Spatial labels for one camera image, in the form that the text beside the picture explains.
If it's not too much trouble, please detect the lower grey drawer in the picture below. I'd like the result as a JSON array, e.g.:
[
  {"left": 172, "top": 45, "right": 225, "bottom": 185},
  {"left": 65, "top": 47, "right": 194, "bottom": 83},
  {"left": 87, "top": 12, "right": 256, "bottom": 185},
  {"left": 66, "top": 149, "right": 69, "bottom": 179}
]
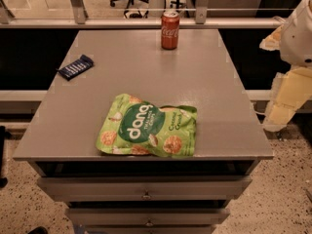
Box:
[{"left": 66, "top": 208, "right": 229, "bottom": 226}]

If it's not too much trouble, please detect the grey drawer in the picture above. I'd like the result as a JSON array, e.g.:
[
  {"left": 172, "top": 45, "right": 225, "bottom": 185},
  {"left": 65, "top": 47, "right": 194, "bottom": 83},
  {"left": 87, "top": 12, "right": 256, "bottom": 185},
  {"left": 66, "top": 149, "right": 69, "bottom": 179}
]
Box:
[
  {"left": 66, "top": 208, "right": 229, "bottom": 226},
  {"left": 37, "top": 176, "right": 252, "bottom": 202}
]

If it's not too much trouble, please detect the metal railing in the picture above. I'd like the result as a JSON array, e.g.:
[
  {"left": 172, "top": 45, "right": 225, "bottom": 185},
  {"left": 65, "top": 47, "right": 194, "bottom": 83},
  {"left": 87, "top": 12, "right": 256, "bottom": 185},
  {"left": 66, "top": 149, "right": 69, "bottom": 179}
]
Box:
[{"left": 0, "top": 0, "right": 312, "bottom": 29}]

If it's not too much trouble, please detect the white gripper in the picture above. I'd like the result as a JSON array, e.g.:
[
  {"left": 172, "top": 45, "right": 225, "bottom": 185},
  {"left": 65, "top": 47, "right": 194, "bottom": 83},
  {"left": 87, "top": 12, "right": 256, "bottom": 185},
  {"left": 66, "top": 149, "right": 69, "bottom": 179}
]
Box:
[{"left": 259, "top": 0, "right": 312, "bottom": 132}]

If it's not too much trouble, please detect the green rice chip bag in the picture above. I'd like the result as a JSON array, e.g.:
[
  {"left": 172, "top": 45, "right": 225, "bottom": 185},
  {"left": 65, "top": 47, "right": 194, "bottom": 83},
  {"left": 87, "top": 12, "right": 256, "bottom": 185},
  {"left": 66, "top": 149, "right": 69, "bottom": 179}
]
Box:
[{"left": 96, "top": 94, "right": 197, "bottom": 158}]

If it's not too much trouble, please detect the red coke can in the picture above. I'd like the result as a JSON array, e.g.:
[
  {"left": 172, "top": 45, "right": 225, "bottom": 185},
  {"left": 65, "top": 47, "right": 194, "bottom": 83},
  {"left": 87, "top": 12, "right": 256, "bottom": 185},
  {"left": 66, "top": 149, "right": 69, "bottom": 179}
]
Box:
[{"left": 161, "top": 11, "right": 179, "bottom": 50}]

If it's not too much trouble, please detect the upper grey drawer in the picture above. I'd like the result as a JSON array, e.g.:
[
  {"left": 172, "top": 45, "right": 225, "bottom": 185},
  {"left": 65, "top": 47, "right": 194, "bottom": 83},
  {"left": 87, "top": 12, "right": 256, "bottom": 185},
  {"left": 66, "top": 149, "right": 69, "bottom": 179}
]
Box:
[{"left": 37, "top": 176, "right": 252, "bottom": 202}]

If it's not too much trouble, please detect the grey drawer cabinet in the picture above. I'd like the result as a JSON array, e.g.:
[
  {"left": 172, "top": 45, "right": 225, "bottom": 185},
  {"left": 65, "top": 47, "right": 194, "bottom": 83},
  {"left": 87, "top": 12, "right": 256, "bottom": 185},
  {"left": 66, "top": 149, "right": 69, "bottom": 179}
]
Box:
[{"left": 14, "top": 29, "right": 273, "bottom": 234}]

